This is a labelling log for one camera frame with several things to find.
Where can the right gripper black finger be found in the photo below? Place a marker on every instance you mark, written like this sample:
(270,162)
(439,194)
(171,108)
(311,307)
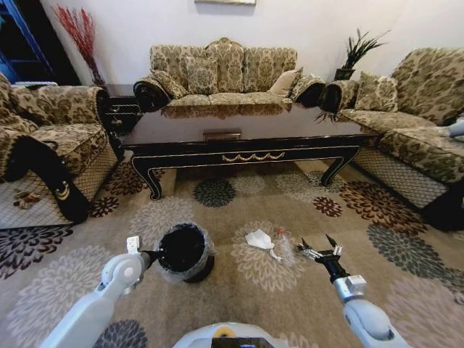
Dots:
(332,244)
(307,250)

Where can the black trash bin clear liner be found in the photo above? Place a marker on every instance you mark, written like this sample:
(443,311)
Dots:
(183,250)

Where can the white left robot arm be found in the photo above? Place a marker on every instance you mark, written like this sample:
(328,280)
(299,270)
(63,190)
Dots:
(108,290)

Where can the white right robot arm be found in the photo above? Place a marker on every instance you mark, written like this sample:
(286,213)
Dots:
(362,315)

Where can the clear plastic bottle red cap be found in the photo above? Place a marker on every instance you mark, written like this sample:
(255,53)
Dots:
(286,250)

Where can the crumpled white paper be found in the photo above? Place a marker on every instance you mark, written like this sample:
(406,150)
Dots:
(258,239)

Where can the floral patterned rug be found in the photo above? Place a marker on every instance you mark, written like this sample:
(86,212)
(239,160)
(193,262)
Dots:
(232,297)

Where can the white robot front shell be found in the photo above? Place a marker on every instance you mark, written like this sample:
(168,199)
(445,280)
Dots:
(228,337)

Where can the dark wooden coffee table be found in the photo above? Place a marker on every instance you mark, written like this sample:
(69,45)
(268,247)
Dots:
(246,127)

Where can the floral sofa with mesh skirt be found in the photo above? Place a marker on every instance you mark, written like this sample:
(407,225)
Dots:
(417,119)

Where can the dark wooden side table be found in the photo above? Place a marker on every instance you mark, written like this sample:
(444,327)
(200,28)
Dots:
(119,105)

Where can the floral square cushion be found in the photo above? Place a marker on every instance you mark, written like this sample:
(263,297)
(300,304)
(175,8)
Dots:
(377,92)
(201,76)

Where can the floral armchair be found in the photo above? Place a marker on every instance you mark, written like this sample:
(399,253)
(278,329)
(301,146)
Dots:
(50,119)

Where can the plain beige cushion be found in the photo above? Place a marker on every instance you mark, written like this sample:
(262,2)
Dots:
(286,83)

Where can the pale blue object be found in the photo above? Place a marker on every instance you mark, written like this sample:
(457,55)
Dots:
(455,127)

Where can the floral three-seat sofa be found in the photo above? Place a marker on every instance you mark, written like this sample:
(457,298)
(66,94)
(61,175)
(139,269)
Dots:
(232,72)

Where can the green potted plant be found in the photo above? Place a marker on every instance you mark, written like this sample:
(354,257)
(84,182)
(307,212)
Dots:
(357,50)

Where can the red dried branches decoration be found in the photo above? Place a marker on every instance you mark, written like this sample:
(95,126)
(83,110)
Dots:
(83,40)

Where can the blue door frame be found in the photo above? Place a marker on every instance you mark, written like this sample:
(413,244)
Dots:
(21,40)

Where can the framed wall picture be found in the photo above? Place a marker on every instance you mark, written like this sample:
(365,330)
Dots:
(224,2)

